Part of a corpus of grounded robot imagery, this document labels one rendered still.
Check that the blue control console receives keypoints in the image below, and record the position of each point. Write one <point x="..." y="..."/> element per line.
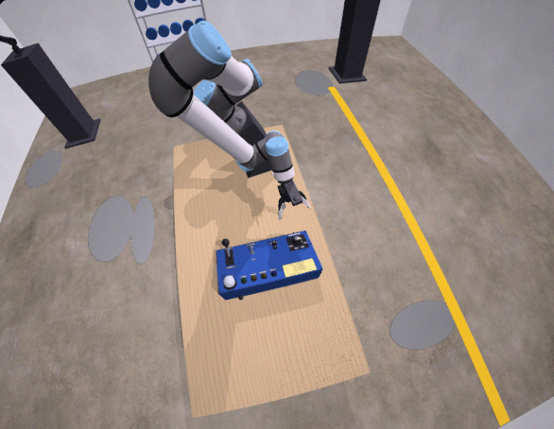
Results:
<point x="292" y="256"/>

